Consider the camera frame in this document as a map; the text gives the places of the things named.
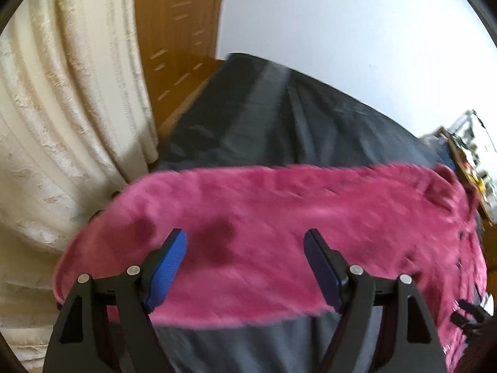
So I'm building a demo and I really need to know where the black cover sheet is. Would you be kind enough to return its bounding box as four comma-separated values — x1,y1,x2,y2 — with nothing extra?
154,52,451,373

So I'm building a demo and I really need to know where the cluttered shelf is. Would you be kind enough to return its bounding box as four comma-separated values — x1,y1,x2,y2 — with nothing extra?
422,109,497,224

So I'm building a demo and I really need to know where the pink fleece robe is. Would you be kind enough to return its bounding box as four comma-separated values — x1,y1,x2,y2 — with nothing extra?
52,162,489,373

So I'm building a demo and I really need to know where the wooden door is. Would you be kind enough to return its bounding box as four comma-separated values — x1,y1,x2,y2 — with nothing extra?
131,0,227,130

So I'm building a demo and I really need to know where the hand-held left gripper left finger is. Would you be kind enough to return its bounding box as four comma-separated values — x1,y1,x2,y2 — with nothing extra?
42,228,189,373

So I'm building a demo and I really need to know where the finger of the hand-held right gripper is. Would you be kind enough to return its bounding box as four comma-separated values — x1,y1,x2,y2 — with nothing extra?
458,299,492,322
449,312,482,332

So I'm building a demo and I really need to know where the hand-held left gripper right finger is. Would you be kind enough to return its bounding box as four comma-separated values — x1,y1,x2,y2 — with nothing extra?
303,228,448,373

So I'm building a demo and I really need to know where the cream patterned curtain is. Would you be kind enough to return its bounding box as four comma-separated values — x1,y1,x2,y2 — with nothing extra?
0,0,161,359

